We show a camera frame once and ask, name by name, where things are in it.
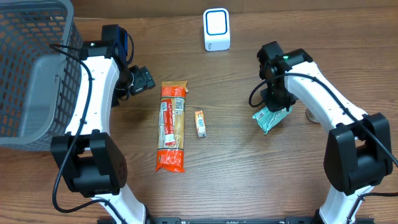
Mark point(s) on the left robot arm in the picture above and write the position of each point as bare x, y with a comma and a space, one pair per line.
92, 169

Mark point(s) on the orange spaghetti packet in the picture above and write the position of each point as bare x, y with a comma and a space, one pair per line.
170, 146

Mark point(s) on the green lid jar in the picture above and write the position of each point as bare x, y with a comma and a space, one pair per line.
310, 116

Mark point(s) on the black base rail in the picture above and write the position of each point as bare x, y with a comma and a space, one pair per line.
287, 220

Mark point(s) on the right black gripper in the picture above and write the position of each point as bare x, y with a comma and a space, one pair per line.
277, 104

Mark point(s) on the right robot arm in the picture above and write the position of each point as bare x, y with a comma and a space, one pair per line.
358, 149

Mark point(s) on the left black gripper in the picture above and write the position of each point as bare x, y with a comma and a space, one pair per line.
144, 80

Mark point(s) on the white barcode scanner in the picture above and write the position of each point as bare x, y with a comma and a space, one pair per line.
216, 29

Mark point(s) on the small orange snack box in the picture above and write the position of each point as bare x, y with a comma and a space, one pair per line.
200, 124

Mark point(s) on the grey plastic mesh basket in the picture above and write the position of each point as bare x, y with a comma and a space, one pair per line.
40, 77

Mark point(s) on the teal wet wipes pack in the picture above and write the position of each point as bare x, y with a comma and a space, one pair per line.
267, 119

